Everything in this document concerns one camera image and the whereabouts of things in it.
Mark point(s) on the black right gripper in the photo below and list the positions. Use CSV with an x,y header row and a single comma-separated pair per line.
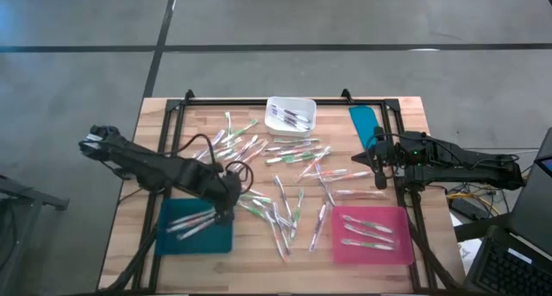
x,y
381,158

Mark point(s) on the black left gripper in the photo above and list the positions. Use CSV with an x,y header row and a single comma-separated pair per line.
x,y
226,192

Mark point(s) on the purple white toothbrush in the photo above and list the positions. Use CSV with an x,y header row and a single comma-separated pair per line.
x,y
282,124
286,222
282,194
319,227
289,121
280,148
324,186
246,147
211,142
282,231
297,115

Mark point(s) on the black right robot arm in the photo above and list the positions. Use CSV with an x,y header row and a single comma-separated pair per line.
x,y
466,171

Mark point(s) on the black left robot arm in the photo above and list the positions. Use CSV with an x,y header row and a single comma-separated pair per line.
x,y
146,166

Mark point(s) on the teal plastic bin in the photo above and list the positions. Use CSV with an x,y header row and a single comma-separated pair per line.
x,y
202,244

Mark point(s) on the blue flat plastic lid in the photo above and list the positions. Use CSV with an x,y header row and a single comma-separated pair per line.
x,y
360,119

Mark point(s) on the white plastic bin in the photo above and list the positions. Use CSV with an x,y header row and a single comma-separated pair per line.
x,y
308,106

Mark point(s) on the pink plastic bin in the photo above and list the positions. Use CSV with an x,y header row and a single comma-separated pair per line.
x,y
371,257

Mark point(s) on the black power strip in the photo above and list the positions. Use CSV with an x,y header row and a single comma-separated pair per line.
x,y
468,209

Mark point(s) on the white paper sheet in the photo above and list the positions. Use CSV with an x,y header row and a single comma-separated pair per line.
x,y
468,250

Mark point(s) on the black computer monitor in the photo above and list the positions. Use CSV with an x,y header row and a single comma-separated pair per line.
x,y
532,201

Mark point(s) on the black computer keyboard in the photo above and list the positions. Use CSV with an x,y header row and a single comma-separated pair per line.
x,y
504,274

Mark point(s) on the grey metal stand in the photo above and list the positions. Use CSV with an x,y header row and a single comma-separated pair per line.
x,y
26,197

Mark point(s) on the black aluminium rig frame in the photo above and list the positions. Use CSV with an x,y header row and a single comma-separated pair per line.
x,y
328,102

